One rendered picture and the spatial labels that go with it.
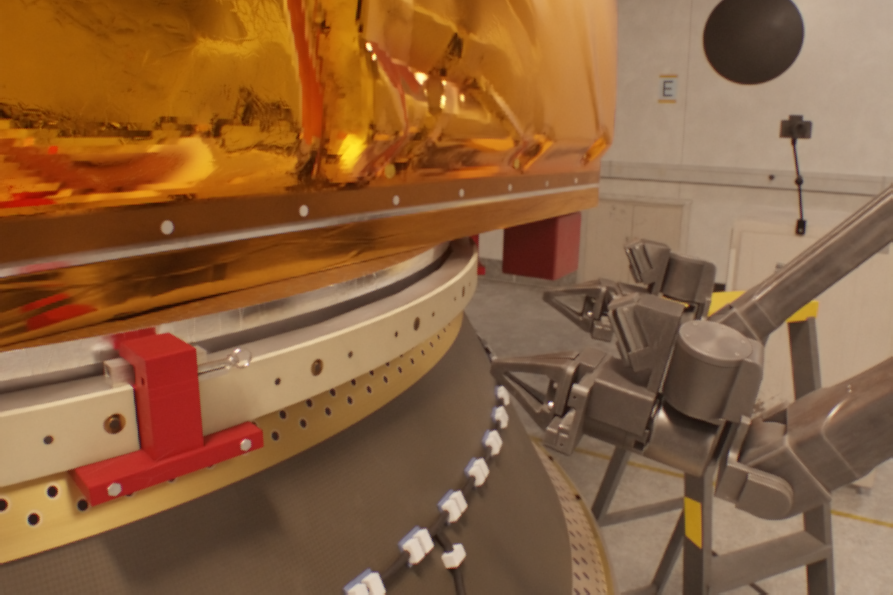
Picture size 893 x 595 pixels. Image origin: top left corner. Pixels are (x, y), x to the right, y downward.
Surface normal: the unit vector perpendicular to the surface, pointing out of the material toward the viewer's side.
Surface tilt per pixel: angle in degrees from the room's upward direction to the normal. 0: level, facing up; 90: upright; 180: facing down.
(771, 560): 0
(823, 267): 82
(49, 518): 62
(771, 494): 101
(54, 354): 90
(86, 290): 90
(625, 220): 90
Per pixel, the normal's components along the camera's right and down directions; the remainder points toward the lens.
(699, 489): -0.95, -0.02
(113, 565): 0.62, -0.33
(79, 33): 0.88, 0.07
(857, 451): -0.29, 0.25
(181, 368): 0.73, 0.15
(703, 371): -0.57, 0.31
